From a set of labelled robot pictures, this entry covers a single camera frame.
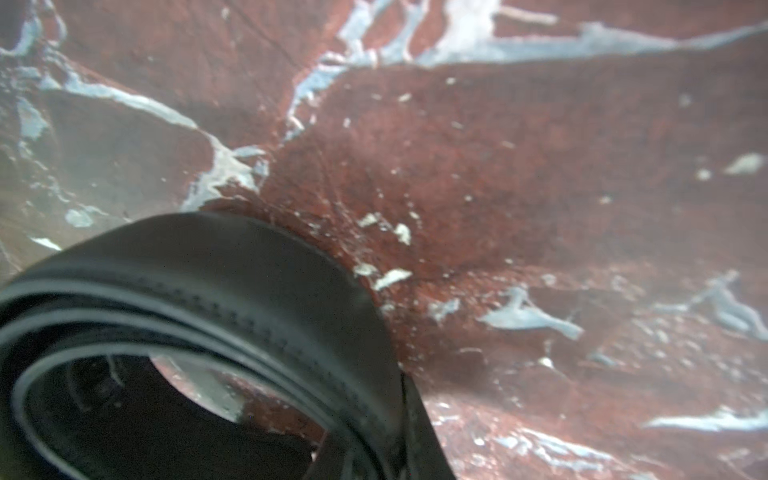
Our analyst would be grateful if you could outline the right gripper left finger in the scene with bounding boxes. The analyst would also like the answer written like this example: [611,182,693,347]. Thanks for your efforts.
[23,356,312,479]

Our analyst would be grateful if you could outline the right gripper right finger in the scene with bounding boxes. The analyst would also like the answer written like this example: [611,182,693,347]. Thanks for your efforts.
[400,374,456,480]

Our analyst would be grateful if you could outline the black belt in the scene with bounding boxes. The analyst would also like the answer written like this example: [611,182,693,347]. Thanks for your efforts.
[1,212,404,479]

